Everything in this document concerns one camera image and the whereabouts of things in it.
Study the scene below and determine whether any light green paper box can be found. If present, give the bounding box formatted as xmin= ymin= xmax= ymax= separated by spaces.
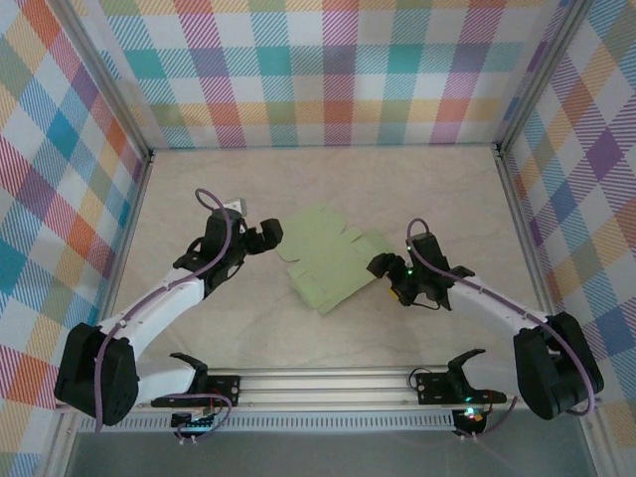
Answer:
xmin=274 ymin=198 xmax=398 ymax=316

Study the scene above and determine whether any small circuit board yellow part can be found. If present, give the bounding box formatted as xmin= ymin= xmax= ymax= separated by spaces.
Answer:
xmin=454 ymin=405 xmax=486 ymax=426

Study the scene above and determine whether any grey metal plate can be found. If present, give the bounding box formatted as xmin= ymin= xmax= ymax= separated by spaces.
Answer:
xmin=64 ymin=430 xmax=597 ymax=477

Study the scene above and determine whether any circuit board with green lights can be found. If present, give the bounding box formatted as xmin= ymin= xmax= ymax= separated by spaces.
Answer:
xmin=171 ymin=409 xmax=220 ymax=431

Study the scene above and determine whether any aluminium side rail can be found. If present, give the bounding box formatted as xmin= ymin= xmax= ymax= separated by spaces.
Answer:
xmin=98 ymin=148 xmax=156 ymax=329
xmin=491 ymin=142 xmax=556 ymax=319

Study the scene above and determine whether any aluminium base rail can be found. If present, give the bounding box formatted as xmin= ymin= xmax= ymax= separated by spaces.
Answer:
xmin=54 ymin=366 xmax=521 ymax=414

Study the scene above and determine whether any slotted metal cable tray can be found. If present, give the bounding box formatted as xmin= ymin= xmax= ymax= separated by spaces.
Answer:
xmin=79 ymin=415 xmax=456 ymax=432

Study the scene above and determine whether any aluminium frame post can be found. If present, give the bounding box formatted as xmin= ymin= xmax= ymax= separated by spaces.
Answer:
xmin=496 ymin=0 xmax=595 ymax=150
xmin=52 ymin=0 xmax=153 ymax=155

